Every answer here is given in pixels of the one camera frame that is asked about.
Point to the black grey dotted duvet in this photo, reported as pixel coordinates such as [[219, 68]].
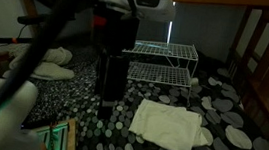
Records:
[[225, 104]]

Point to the grey window blind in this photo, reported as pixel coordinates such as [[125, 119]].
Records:
[[206, 29]]

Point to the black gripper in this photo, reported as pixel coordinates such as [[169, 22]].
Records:
[[118, 33]]

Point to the black camera stand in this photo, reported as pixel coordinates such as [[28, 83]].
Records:
[[0, 40]]

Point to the wooden crate with green light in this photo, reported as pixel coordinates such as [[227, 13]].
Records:
[[71, 138]]

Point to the crumpled white towel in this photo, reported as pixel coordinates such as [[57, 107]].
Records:
[[57, 56]]

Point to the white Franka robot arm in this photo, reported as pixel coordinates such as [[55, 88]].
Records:
[[0, 111]]

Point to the small white object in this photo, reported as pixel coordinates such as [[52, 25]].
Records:
[[193, 81]]

